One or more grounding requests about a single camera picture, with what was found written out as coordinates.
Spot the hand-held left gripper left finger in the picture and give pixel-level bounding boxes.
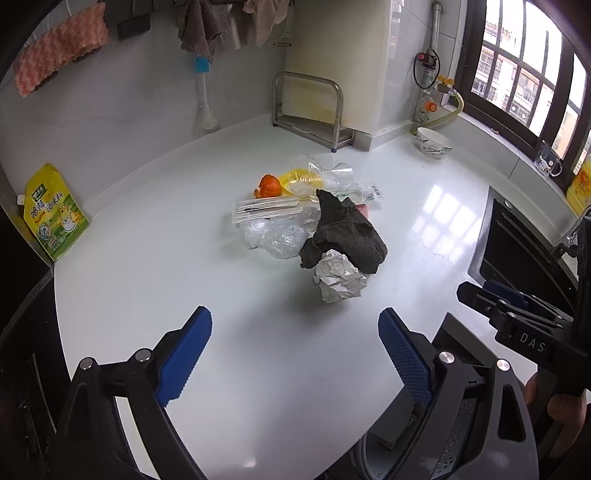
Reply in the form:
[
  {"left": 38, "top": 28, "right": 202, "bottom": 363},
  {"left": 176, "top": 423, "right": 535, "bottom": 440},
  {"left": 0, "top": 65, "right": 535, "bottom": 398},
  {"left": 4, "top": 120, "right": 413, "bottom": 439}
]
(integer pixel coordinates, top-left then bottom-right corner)
[{"left": 54, "top": 305, "right": 213, "bottom": 480}]

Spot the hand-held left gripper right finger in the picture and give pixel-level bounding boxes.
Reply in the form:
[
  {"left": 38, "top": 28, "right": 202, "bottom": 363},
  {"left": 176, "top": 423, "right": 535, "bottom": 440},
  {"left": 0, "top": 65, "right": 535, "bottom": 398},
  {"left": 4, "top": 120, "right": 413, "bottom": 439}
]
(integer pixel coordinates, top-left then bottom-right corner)
[{"left": 378, "top": 308, "right": 539, "bottom": 480}]

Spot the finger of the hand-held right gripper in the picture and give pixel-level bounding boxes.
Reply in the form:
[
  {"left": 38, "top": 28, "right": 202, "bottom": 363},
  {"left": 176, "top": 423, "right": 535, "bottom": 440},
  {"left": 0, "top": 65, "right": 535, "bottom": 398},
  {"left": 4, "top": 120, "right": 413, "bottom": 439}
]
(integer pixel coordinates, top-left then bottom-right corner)
[
  {"left": 456, "top": 281, "right": 509, "bottom": 326},
  {"left": 482, "top": 278, "right": 575, "bottom": 324}
]

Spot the paper ball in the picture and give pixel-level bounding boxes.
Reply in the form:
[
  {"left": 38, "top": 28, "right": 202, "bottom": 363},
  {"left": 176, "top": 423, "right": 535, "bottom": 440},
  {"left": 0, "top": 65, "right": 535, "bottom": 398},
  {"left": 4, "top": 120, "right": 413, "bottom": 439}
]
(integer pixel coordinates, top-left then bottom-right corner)
[{"left": 313, "top": 249, "right": 368, "bottom": 304}]

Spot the dark grey cloth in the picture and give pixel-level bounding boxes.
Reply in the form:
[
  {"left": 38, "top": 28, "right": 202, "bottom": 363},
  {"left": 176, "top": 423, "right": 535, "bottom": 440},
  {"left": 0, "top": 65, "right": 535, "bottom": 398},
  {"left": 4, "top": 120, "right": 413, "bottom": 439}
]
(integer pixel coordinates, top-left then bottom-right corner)
[{"left": 299, "top": 188, "right": 389, "bottom": 275}]

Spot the clear plastic bag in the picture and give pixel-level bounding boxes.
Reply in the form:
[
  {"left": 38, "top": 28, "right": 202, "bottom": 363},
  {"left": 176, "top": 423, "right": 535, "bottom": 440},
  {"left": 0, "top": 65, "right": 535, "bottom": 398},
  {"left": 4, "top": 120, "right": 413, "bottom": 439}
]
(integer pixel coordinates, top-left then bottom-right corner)
[{"left": 243, "top": 205, "right": 321, "bottom": 258}]

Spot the white printed wrapper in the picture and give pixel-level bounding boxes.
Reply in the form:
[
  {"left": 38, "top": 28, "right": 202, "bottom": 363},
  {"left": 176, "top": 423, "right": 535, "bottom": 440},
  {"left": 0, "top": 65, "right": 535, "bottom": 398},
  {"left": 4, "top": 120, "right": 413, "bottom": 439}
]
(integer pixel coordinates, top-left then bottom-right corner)
[{"left": 332, "top": 181, "right": 386, "bottom": 206}]

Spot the long clear plastic package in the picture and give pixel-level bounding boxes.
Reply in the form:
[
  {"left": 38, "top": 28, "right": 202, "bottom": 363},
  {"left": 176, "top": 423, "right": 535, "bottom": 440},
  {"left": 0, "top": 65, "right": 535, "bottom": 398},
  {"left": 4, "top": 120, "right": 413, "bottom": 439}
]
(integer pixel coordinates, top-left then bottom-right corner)
[{"left": 232, "top": 193, "right": 319, "bottom": 226}]

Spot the orange peel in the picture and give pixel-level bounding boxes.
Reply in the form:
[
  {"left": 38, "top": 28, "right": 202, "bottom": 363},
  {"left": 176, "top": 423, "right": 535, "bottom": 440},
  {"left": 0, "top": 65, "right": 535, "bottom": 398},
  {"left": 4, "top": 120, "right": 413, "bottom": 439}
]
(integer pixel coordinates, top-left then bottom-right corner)
[{"left": 252, "top": 174, "right": 283, "bottom": 198}]

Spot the crushed clear plastic bottle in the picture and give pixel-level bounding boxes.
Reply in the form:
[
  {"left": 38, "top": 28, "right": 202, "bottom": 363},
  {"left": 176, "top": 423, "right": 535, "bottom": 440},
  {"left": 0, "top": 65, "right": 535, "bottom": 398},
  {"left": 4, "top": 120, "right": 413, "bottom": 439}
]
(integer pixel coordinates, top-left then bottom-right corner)
[{"left": 288, "top": 154, "right": 355, "bottom": 195}]

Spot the person's right hand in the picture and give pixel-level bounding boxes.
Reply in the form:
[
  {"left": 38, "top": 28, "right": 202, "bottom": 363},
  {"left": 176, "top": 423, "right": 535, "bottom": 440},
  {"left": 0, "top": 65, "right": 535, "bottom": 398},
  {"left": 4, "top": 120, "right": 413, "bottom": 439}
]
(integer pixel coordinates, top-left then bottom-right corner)
[{"left": 524, "top": 371, "right": 591, "bottom": 462}]

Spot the black sink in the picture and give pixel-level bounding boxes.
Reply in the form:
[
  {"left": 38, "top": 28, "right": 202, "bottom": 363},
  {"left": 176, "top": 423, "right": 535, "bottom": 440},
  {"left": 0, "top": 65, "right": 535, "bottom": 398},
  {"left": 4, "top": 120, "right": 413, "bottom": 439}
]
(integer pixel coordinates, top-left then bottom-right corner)
[{"left": 467, "top": 185, "right": 580, "bottom": 301}]

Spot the yellow oil bottle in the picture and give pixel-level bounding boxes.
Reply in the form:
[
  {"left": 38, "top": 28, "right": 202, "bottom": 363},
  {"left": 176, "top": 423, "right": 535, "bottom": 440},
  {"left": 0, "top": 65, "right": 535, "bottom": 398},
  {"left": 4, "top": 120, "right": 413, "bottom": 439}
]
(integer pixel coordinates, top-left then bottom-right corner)
[{"left": 566, "top": 164, "right": 591, "bottom": 213}]

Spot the glass mug with cartoon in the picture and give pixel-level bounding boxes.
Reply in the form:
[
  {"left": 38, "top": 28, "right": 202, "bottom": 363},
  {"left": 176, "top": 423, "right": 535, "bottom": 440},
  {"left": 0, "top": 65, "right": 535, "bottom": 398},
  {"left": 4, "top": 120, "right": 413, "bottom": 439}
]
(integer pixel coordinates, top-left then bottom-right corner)
[{"left": 534, "top": 141, "right": 564, "bottom": 177}]

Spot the black cooktop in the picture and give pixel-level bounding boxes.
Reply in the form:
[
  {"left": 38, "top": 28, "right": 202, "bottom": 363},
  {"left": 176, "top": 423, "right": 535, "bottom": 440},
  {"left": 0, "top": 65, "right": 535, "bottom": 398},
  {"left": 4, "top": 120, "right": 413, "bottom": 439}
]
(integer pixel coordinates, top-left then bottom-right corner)
[{"left": 0, "top": 175, "right": 61, "bottom": 462}]

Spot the white patterned bowl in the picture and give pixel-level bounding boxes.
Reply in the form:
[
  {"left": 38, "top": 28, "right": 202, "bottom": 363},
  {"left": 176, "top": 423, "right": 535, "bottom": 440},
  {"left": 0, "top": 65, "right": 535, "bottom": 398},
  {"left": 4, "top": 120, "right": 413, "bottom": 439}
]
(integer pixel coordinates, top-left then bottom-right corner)
[{"left": 417, "top": 127, "right": 453, "bottom": 160}]

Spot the yellow seasoning pouch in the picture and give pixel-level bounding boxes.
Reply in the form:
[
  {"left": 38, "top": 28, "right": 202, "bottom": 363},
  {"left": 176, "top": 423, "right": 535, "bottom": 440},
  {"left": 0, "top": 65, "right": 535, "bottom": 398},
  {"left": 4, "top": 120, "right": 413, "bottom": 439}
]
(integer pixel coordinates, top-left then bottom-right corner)
[{"left": 18, "top": 162, "right": 90, "bottom": 263}]

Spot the metal cutting board rack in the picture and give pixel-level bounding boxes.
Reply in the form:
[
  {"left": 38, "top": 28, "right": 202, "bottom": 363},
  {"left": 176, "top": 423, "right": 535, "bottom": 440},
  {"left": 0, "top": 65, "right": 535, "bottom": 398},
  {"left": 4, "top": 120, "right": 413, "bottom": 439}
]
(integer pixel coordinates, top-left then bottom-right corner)
[{"left": 271, "top": 71, "right": 354, "bottom": 153}]

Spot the red gas valve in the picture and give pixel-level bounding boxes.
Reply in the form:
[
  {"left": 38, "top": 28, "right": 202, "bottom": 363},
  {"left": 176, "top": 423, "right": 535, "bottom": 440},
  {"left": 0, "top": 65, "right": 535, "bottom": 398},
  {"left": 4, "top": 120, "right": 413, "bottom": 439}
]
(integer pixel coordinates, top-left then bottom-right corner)
[{"left": 413, "top": 48, "right": 439, "bottom": 88}]

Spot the grey gas pipe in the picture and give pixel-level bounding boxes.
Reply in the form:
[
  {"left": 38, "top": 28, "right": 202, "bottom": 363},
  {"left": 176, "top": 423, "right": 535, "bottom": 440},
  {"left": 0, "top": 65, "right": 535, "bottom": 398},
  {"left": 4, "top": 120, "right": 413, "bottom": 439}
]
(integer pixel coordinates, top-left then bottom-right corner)
[{"left": 418, "top": 0, "right": 444, "bottom": 134}]

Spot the blue and white bottle brush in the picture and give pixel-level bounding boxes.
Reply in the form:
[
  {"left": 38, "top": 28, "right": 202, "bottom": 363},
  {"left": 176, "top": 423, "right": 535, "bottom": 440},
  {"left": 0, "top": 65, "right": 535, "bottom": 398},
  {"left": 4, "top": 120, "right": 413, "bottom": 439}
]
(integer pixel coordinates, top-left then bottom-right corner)
[{"left": 194, "top": 55, "right": 219, "bottom": 131}]

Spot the brown towel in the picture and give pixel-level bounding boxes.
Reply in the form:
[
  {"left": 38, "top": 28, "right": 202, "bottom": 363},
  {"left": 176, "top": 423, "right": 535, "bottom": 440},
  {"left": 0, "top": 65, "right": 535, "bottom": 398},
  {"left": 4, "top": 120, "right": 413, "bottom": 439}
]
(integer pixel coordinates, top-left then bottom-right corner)
[{"left": 178, "top": 0, "right": 227, "bottom": 63}]

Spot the pink dish cloth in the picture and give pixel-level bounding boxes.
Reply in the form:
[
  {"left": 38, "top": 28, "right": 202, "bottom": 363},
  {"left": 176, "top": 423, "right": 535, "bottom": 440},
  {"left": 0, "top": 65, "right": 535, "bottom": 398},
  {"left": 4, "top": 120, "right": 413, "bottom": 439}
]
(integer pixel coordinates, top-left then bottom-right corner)
[{"left": 14, "top": 4, "right": 109, "bottom": 97}]

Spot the beige cloth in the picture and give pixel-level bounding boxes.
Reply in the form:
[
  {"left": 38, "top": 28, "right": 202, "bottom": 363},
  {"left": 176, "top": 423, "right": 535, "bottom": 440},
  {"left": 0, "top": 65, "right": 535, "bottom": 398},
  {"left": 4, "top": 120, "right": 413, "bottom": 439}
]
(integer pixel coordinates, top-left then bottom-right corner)
[{"left": 242, "top": 0, "right": 296, "bottom": 47}]

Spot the yellow gas hose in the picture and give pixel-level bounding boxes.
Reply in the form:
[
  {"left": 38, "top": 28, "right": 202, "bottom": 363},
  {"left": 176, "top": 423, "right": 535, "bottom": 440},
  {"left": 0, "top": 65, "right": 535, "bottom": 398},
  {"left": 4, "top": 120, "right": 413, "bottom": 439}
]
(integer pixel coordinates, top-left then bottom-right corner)
[{"left": 427, "top": 90, "right": 467, "bottom": 130}]

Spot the dark window frame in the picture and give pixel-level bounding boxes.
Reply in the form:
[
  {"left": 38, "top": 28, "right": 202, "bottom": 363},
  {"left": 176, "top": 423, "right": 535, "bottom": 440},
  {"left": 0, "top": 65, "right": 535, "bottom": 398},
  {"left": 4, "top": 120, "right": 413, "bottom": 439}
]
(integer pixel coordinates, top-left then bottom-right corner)
[{"left": 457, "top": 0, "right": 591, "bottom": 181}]

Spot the black hanging rail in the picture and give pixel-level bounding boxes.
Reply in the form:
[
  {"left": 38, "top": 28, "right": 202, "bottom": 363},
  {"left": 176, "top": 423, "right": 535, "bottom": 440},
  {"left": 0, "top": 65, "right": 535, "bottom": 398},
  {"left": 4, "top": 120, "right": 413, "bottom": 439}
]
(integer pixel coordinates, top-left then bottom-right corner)
[{"left": 25, "top": 0, "right": 245, "bottom": 90}]

